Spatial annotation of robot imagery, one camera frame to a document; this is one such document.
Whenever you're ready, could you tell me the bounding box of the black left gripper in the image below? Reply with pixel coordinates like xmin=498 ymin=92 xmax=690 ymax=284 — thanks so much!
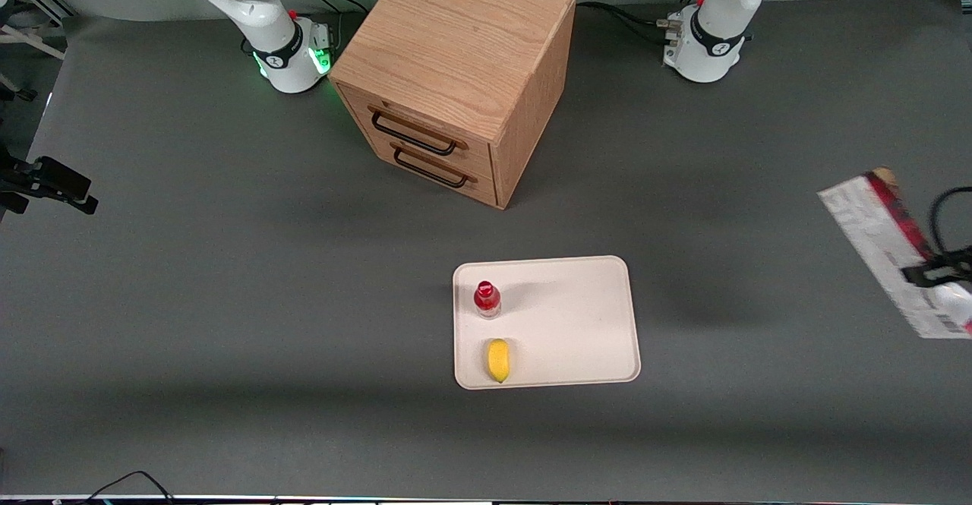
xmin=901 ymin=245 xmax=972 ymax=289

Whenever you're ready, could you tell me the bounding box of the red cookie box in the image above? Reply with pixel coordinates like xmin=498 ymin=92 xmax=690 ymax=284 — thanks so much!
xmin=817 ymin=167 xmax=972 ymax=339

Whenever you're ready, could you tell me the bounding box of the cream plastic tray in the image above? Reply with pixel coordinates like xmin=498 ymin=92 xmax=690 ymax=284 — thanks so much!
xmin=453 ymin=255 xmax=642 ymax=390

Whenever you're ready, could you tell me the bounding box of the yellow lemon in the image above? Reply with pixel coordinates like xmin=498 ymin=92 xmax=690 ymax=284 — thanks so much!
xmin=487 ymin=338 xmax=511 ymax=384

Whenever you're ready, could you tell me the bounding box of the small red-capped bottle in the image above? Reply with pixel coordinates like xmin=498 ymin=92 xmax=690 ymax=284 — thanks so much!
xmin=474 ymin=280 xmax=503 ymax=320

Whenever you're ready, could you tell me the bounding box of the narrow wooden drawer front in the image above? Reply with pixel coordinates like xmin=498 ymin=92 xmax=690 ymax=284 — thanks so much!
xmin=360 ymin=127 xmax=498 ymax=209

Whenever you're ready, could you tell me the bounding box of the wooden two-drawer cabinet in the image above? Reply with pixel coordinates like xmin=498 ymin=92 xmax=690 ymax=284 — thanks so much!
xmin=328 ymin=0 xmax=577 ymax=210

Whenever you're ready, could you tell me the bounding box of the wide wooden drawer front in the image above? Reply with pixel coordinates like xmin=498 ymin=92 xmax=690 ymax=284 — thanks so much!
xmin=338 ymin=82 xmax=495 ymax=181

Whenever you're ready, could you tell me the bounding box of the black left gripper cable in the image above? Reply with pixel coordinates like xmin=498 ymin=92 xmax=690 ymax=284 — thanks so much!
xmin=929 ymin=185 xmax=972 ymax=260

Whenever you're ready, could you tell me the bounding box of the black left arm base cable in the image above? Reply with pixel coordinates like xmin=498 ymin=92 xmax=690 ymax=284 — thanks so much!
xmin=575 ymin=0 xmax=712 ymax=45

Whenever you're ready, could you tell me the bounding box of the short black drawer handle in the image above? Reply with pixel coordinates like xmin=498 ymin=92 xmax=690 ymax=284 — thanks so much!
xmin=392 ymin=146 xmax=470 ymax=190

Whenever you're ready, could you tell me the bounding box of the long black drawer handle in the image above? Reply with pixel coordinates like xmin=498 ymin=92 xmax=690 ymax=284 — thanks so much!
xmin=370 ymin=109 xmax=459 ymax=157

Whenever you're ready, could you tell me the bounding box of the thin black table-edge cable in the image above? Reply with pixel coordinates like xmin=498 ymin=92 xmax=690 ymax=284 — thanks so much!
xmin=85 ymin=470 xmax=174 ymax=503

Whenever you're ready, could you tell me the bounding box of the aluminium frame profile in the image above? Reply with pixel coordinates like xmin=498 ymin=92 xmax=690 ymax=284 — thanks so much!
xmin=0 ymin=0 xmax=77 ymax=62

